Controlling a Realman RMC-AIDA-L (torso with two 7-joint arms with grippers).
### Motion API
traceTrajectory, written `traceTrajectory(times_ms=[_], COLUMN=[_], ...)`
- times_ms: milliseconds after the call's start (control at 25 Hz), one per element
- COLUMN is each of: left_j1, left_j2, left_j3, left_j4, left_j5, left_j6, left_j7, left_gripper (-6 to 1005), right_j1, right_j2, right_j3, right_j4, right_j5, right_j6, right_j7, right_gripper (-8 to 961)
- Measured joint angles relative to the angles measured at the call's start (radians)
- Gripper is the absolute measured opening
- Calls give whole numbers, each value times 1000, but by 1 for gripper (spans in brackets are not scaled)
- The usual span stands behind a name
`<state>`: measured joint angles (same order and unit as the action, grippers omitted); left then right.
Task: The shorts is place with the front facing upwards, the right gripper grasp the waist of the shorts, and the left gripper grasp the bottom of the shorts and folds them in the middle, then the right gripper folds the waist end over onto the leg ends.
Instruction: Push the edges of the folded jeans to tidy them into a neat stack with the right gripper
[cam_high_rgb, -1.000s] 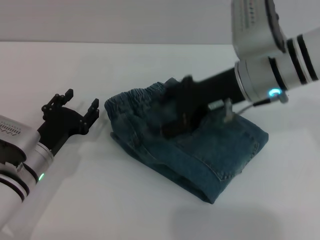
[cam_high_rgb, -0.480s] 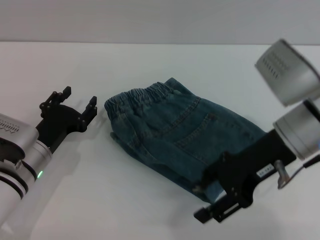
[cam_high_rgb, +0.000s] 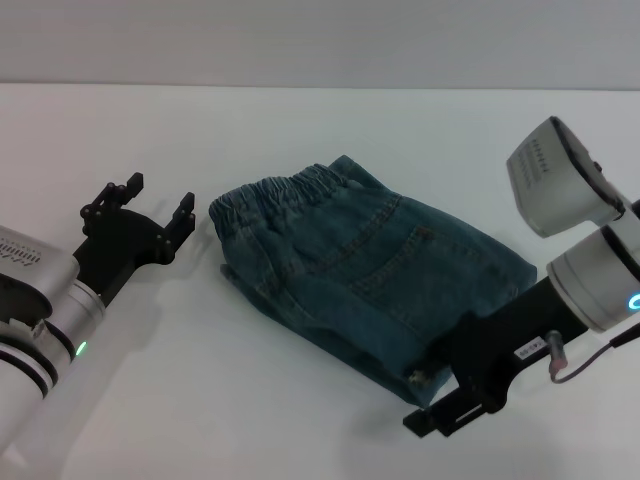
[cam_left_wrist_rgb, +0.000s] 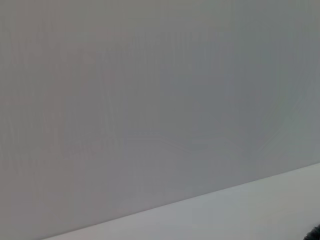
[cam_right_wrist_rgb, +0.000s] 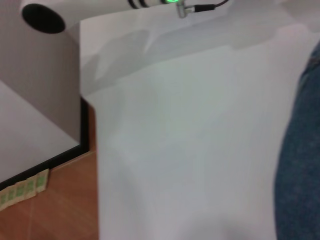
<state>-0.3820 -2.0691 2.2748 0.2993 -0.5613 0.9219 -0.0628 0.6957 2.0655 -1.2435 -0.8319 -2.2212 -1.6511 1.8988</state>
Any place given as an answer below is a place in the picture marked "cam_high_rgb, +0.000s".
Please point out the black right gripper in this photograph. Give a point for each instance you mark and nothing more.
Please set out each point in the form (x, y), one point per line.
(510, 340)

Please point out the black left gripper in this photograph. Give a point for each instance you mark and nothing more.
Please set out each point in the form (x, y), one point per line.
(120, 250)

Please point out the blue denim shorts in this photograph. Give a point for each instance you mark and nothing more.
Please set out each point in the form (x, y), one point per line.
(360, 270)

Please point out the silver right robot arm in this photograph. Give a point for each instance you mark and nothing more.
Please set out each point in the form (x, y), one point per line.
(600, 270)

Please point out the white label sticker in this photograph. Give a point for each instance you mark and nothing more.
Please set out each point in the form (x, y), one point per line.
(530, 351)

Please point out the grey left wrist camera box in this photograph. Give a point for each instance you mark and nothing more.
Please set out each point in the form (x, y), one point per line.
(35, 270)

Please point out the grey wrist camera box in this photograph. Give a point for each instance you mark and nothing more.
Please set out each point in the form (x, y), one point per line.
(560, 180)
(35, 270)

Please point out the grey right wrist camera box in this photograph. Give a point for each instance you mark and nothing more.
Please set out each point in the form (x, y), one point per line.
(560, 180)

